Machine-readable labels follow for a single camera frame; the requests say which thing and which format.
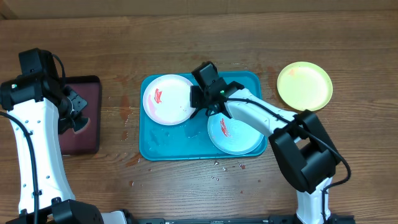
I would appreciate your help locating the blue plastic tray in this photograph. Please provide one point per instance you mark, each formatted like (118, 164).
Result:
(190, 140)

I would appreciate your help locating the black tray of reddish water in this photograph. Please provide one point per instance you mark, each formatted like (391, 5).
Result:
(87, 142)

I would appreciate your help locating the yellow-green plate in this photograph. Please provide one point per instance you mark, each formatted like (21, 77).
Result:
(304, 86)

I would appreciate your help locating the pink green sponge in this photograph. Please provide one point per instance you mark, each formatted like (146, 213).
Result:
(80, 124)

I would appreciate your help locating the light blue plate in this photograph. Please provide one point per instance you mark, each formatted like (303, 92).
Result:
(234, 137)

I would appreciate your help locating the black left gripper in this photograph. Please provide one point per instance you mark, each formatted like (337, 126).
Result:
(79, 103)

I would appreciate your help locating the white plate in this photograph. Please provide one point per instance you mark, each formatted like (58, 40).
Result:
(166, 100)

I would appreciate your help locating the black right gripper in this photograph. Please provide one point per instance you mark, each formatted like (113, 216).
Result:
(196, 99)

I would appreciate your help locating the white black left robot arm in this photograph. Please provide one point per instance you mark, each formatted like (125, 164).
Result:
(40, 106)

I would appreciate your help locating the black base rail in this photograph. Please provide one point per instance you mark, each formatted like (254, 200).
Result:
(273, 219)

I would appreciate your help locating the brown cardboard backdrop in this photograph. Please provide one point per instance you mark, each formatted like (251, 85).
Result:
(54, 9)

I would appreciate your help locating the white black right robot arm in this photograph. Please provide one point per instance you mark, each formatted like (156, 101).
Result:
(305, 154)

